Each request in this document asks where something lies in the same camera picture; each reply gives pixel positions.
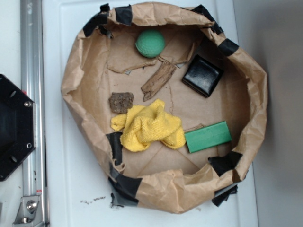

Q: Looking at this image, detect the black square box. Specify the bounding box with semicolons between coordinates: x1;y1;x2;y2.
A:
182;55;224;97

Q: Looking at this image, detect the yellow microfiber cloth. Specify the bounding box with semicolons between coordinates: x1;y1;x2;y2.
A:
111;99;186;152

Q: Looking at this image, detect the brown wood piece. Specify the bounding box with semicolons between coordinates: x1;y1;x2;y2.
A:
141;61;177;102

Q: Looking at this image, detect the green rectangular block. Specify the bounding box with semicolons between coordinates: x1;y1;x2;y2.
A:
185;121;232;153

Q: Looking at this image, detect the green foam ball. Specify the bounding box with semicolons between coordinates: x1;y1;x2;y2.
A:
135;30;165;58

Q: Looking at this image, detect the brown paper bag bin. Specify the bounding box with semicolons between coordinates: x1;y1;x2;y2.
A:
61;2;267;214

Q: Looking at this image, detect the black octagonal mount plate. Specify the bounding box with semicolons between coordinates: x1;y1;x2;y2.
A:
0;74;35;182

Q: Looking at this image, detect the aluminium extrusion rail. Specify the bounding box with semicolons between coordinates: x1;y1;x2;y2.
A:
20;0;49;227

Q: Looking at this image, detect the metal corner bracket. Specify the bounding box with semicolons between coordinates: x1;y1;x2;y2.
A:
12;195;45;227

